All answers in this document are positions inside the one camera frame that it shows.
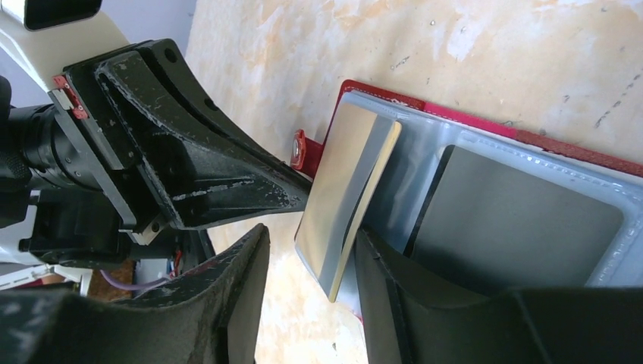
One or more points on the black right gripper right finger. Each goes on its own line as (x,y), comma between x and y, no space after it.
(411,315)

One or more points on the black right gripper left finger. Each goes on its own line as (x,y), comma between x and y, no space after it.
(209,314)

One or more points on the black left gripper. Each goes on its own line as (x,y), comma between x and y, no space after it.
(61,205)

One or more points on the dark grey credit card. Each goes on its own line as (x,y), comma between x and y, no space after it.
(487,226)

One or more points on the red leather card holder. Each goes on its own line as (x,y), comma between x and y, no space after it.
(427,130)

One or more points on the gold credit card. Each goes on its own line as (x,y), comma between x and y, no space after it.
(358,147)

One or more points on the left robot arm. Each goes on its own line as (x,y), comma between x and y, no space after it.
(58,44)

